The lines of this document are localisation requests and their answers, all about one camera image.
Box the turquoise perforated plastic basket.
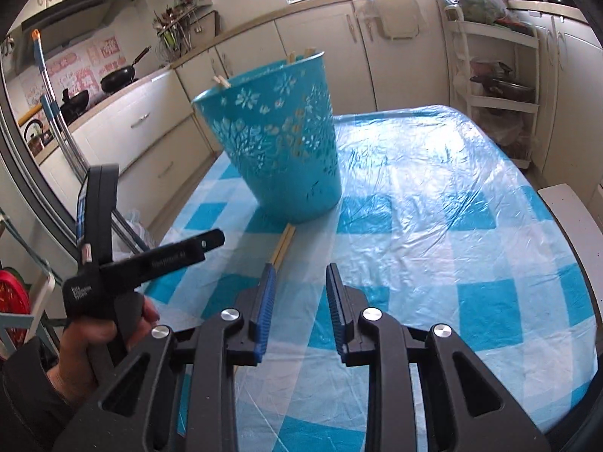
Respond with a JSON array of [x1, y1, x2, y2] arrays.
[[191, 51, 344, 224]]

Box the blue broom with steel pole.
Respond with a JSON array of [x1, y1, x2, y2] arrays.
[[31, 29, 90, 175]]

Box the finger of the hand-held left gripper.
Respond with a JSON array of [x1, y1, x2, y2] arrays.
[[114, 228, 226, 289]]

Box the red pot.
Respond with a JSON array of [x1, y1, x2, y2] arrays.
[[470, 58, 510, 82]]

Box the black pot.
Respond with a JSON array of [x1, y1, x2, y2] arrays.
[[484, 79, 536, 105]]

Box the white hanging bin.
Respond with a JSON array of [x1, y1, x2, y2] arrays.
[[355, 0, 421, 41]]

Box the black wok with handle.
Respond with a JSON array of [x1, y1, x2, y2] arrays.
[[100, 46, 154, 94]]

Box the white floral plastic bag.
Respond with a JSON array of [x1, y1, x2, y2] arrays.
[[121, 208, 157, 256]]

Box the dark refrigerator door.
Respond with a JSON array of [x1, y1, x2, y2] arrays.
[[0, 68, 88, 257]]

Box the dark kettle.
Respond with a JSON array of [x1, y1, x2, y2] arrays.
[[23, 119, 54, 157]]

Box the steel range hood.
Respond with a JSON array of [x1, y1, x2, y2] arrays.
[[20, 0, 157, 49]]

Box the wall utensil rack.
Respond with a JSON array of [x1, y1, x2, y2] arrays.
[[152, 0, 211, 53]]

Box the white metal rack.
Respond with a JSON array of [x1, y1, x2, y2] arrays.
[[0, 207, 63, 363]]

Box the cream kitchen base cabinets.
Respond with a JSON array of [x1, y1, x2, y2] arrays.
[[38, 0, 603, 227]]

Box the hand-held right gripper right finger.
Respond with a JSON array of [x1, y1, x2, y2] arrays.
[[326, 264, 550, 452]]

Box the small black pan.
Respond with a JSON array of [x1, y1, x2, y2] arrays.
[[58, 87, 90, 124]]

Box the red plastic basket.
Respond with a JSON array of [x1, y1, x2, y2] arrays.
[[0, 268, 30, 345]]

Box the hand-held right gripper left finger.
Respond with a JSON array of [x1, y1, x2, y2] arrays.
[[54, 264, 277, 452]]

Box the blue checked plastic tablecloth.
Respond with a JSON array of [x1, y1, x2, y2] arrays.
[[141, 104, 599, 452]]

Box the white shelf rack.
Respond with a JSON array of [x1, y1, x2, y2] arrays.
[[444, 5, 541, 171]]

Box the person's left forearm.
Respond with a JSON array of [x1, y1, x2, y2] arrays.
[[0, 336, 102, 452]]

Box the person's left hand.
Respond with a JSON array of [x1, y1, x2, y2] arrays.
[[54, 296, 161, 408]]

